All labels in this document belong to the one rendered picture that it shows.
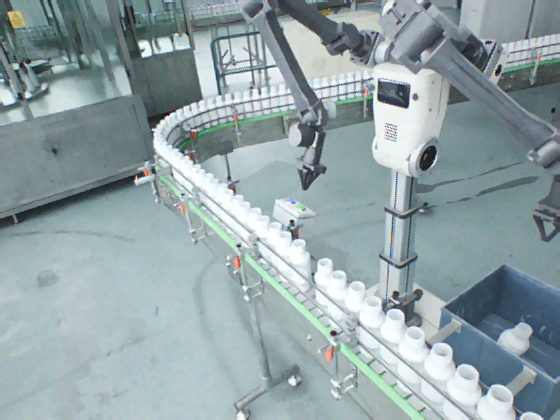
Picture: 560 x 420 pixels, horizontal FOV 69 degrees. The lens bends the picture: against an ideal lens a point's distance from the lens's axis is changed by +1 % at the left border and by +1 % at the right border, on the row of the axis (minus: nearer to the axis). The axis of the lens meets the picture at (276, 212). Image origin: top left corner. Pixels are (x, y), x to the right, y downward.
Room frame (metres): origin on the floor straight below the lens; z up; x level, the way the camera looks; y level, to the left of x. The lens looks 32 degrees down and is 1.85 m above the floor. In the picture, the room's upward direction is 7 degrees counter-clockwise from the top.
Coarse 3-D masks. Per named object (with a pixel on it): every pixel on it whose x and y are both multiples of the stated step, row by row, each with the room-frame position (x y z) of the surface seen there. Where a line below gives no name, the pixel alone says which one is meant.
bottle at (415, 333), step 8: (408, 328) 0.58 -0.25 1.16; (416, 328) 0.58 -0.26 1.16; (408, 336) 0.56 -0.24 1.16; (416, 336) 0.58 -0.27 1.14; (424, 336) 0.56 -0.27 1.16; (400, 344) 0.58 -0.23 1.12; (408, 344) 0.56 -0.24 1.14; (416, 344) 0.55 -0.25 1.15; (424, 344) 0.57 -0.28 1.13; (400, 352) 0.56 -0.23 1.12; (408, 352) 0.55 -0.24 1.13; (416, 352) 0.55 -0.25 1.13; (424, 352) 0.55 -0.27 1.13; (408, 360) 0.55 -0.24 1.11; (416, 360) 0.54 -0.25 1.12; (400, 368) 0.56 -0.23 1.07; (408, 368) 0.55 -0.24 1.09; (400, 376) 0.56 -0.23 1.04; (408, 376) 0.54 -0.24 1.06; (416, 376) 0.54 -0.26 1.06; (400, 384) 0.56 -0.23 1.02; (416, 384) 0.54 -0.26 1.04; (408, 392) 0.54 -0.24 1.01
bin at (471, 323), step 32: (480, 288) 0.92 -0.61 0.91; (512, 288) 0.95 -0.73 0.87; (544, 288) 0.87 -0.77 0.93; (448, 320) 0.81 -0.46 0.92; (480, 320) 0.95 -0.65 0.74; (512, 320) 0.92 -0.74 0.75; (544, 320) 0.85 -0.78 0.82; (480, 352) 0.72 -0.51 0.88; (544, 352) 0.80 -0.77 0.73; (512, 384) 0.58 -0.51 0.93; (544, 384) 0.58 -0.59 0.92; (544, 416) 0.58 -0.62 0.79
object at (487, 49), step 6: (486, 42) 1.22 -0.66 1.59; (492, 42) 1.19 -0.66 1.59; (480, 48) 1.18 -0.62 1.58; (486, 48) 1.20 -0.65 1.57; (492, 48) 1.19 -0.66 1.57; (480, 54) 1.17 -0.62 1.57; (486, 54) 1.18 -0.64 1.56; (492, 54) 1.19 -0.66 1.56; (468, 60) 1.16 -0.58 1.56; (474, 60) 1.17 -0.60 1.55; (480, 60) 1.16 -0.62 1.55; (486, 60) 1.18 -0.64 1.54; (480, 66) 1.17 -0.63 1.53; (486, 66) 1.18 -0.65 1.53
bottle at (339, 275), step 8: (336, 272) 0.79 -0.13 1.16; (336, 280) 0.76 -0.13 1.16; (344, 280) 0.76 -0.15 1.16; (328, 288) 0.78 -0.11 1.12; (336, 288) 0.76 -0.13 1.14; (344, 288) 0.76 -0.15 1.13; (336, 296) 0.75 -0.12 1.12; (344, 296) 0.75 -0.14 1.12; (328, 304) 0.77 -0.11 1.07; (344, 304) 0.75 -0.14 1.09; (328, 312) 0.77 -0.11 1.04; (336, 312) 0.75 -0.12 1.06; (336, 320) 0.75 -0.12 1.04; (344, 320) 0.75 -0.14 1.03; (336, 328) 0.75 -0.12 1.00
